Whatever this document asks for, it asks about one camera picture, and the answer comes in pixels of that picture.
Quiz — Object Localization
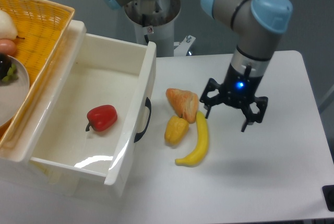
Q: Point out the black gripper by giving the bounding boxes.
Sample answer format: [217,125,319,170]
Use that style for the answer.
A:
[199,63,269,133]

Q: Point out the red bell pepper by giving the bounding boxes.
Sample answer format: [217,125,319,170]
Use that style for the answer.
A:
[86,104,118,132]

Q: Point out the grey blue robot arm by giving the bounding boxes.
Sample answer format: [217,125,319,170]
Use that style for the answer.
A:
[104,0,293,126]

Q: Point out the yellow bell pepper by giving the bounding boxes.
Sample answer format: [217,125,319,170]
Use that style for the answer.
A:
[164,115,189,146]

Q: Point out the upper white drawer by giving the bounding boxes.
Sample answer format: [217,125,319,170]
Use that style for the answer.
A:
[31,34,157,187]

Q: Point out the orange croissant bread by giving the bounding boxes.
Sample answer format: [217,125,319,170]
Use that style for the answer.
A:
[165,88,199,124]

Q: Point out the yellow banana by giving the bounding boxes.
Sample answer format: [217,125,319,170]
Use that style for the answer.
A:
[175,111,209,167]

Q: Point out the black object at table edge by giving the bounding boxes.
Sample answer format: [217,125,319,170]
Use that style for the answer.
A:
[322,185,334,212]

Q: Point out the yellow woven basket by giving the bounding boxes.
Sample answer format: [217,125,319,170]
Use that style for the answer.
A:
[1,0,75,146]

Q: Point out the grey plate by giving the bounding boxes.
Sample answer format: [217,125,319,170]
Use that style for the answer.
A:
[1,56,30,127]

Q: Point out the dark grapes with green stem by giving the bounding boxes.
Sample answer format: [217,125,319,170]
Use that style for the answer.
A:
[0,53,18,84]

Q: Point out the pink sausage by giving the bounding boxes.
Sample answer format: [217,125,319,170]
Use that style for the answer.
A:
[0,39,17,56]

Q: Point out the white pear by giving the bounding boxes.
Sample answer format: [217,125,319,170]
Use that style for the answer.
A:
[1,10,25,40]

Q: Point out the black drawer handle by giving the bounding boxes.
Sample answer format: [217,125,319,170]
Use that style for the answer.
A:
[134,97,152,143]

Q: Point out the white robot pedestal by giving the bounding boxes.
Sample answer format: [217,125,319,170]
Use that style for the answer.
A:
[124,0,196,57]

